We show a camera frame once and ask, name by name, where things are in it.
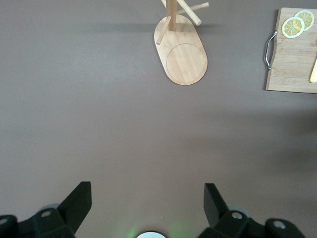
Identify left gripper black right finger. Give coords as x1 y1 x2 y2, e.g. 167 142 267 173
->
198 183 306 238

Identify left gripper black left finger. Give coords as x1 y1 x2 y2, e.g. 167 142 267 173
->
0 181 93 238

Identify wooden mug tree rack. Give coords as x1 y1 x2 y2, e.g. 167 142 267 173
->
153 0 210 87

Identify brown table mat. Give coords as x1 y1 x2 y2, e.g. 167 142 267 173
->
0 0 317 238

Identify wooden cutting board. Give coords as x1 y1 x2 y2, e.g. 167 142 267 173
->
263 7 317 95

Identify yellow plastic fork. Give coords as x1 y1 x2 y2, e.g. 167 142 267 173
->
309 56 317 84

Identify lemon slice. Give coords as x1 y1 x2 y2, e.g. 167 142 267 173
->
281 16 306 39
294 9 315 32

